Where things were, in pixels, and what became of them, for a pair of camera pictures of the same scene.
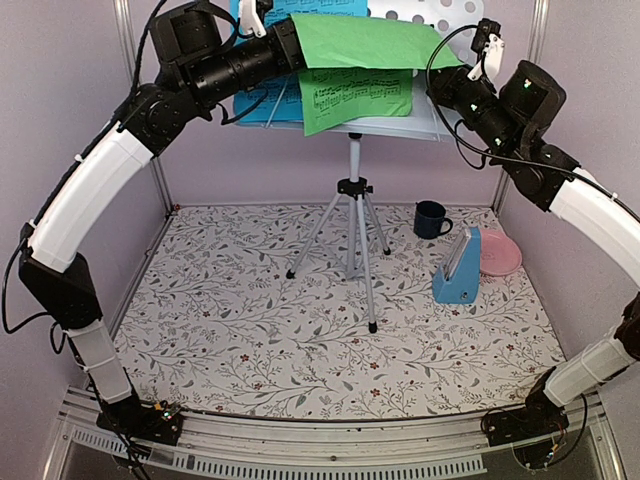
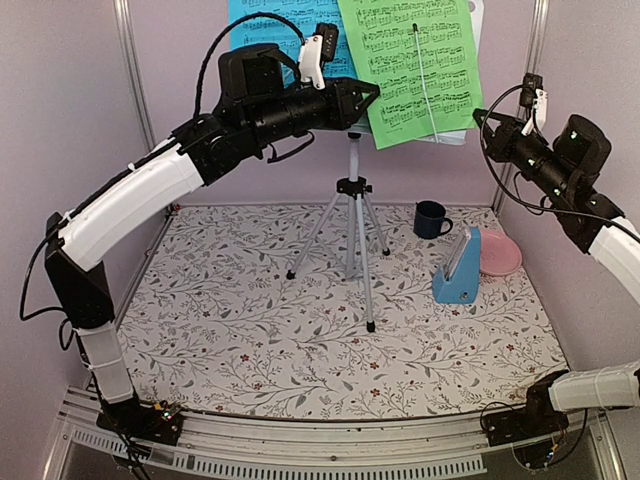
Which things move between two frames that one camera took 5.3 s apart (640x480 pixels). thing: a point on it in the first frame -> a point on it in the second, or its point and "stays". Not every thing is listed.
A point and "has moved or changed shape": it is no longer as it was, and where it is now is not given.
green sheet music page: [360, 69] has moved or changed shape
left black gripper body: [286, 56] -> [338, 114]
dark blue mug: [428, 219] stays
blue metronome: [458, 281] stays
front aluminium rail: [224, 447] stays
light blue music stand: [454, 18] -> [352, 191]
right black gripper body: [446, 94] -> [505, 151]
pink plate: [499, 255] stays
